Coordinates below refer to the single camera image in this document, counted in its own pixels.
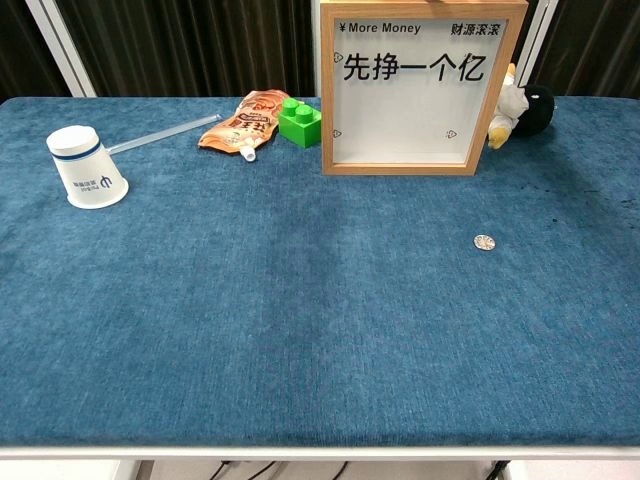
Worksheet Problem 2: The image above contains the black and white plush toy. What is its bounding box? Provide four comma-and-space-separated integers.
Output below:
487, 63, 557, 151

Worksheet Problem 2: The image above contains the white paper cup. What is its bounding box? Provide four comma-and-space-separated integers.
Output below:
45, 125, 130, 210

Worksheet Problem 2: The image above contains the blue table mat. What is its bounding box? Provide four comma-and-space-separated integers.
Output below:
0, 95, 640, 447

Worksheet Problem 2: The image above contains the orange spout pouch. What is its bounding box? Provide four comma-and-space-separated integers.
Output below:
197, 89, 292, 164

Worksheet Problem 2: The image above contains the wooden framed money box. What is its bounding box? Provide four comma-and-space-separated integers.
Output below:
319, 0, 529, 177

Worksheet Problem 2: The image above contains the clear plastic tube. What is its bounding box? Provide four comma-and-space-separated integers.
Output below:
102, 113, 222, 156

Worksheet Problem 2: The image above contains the white metal frame post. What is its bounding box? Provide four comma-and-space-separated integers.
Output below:
29, 0, 97, 99
299, 0, 322, 99
514, 0, 554, 89

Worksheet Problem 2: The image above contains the black pleated curtain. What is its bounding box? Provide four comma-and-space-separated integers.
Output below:
53, 0, 316, 99
529, 0, 640, 99
0, 0, 76, 100

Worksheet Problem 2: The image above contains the green toy brick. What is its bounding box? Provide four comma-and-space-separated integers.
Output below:
277, 97, 323, 148

